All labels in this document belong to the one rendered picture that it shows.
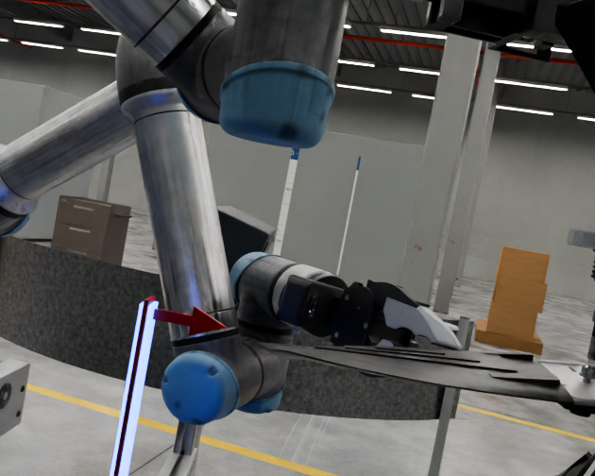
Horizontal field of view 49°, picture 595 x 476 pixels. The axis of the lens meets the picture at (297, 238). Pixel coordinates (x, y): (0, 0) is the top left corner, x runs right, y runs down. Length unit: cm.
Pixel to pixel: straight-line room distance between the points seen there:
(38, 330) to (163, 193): 201
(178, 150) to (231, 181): 627
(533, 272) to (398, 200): 261
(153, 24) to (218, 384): 35
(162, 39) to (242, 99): 13
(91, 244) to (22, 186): 630
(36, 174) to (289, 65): 62
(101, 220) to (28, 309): 458
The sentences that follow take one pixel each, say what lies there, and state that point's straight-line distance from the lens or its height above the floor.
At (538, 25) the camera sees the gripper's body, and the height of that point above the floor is 143.
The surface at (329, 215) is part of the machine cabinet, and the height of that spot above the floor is 122.
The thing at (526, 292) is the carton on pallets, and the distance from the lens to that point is 859.
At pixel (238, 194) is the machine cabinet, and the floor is 126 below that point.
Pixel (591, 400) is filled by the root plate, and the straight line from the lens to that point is 53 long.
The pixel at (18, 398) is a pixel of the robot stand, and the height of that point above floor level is 95.
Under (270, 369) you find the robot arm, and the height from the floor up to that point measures 109.
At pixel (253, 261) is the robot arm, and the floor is 120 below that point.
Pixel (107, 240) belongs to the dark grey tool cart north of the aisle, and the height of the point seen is 53.
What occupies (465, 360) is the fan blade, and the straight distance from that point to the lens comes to 54.
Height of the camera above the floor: 129
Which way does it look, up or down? 3 degrees down
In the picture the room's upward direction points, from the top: 11 degrees clockwise
